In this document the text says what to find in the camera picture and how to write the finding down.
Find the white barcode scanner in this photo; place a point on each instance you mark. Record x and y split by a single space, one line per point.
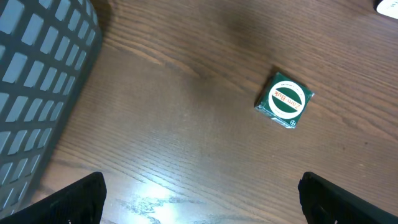
387 8

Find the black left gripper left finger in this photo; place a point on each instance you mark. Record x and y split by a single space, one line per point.
80 202

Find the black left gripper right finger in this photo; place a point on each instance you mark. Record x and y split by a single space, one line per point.
325 202

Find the green Zam-Buk box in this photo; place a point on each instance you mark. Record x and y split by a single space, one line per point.
284 100

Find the grey plastic basket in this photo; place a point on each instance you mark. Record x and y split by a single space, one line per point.
48 48

